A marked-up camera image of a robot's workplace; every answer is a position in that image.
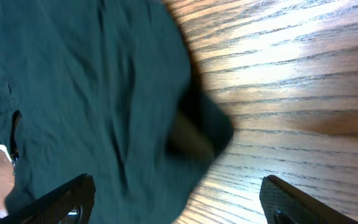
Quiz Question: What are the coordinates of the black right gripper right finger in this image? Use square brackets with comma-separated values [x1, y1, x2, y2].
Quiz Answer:
[259, 175, 358, 224]

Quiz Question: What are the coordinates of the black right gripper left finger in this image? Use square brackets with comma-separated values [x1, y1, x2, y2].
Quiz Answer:
[0, 174, 96, 224]

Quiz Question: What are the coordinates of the black shorts patterned lining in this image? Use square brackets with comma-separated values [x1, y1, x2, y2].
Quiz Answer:
[0, 0, 233, 223]

